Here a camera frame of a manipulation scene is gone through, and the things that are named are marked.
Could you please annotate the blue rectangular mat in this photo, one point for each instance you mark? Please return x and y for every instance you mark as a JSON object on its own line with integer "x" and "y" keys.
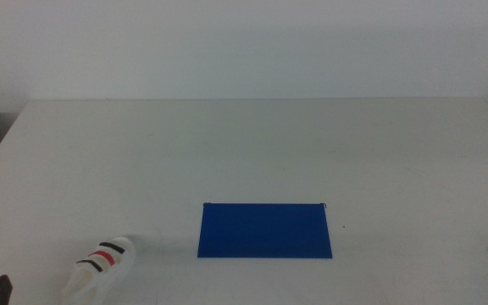
{"x": 265, "y": 231}

